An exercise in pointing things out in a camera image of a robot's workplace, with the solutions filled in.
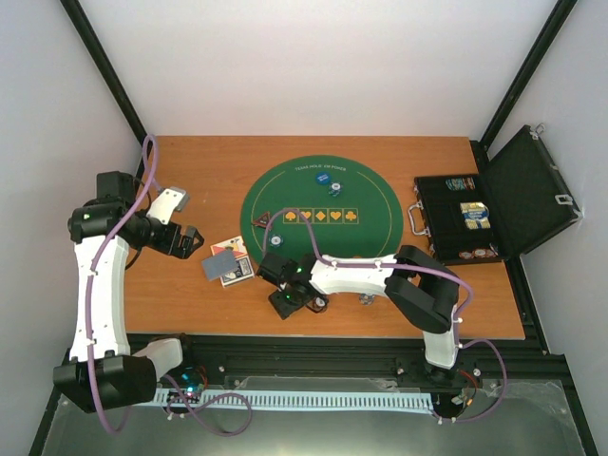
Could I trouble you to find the light blue cable duct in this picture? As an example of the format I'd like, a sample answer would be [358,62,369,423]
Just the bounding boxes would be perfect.
[154,388,435,413]

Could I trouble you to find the red white chips in case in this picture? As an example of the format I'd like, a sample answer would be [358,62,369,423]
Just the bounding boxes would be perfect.
[458,246,500,262]

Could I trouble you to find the black red triangular dealer button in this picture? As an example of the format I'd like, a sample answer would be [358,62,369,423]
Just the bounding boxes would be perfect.
[252,211,272,229]

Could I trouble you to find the multicolour chip row in case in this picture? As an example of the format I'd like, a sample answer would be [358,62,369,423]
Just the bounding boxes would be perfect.
[445,177,476,191]

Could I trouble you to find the blue small blind button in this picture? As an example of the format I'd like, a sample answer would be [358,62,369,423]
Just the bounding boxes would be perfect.
[314,172,333,185]

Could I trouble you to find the grey playing card deck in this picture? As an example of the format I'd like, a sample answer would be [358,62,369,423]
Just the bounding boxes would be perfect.
[201,250,238,281]

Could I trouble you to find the black poker case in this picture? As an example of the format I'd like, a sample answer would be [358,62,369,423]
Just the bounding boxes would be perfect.
[408,124,582,265]

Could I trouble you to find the blue white poker chip stack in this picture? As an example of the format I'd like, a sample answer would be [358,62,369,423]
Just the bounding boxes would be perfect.
[359,294,375,306]

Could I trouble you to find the round green poker mat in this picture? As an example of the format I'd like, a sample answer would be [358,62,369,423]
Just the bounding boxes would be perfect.
[240,155,404,263]

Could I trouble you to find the blue gold card deck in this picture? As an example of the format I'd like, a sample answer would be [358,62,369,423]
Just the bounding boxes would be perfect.
[460,201,491,230]

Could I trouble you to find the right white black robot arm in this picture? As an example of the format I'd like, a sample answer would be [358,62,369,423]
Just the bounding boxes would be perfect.
[256,246,462,370]

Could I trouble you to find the dark red poker chip stack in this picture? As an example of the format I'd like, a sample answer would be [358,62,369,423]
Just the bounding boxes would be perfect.
[313,296,329,314]

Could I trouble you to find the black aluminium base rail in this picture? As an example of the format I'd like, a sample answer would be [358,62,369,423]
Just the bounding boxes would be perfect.
[61,333,569,389]

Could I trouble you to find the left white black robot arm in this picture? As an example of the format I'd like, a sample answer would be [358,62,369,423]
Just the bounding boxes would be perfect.
[53,171,204,413]

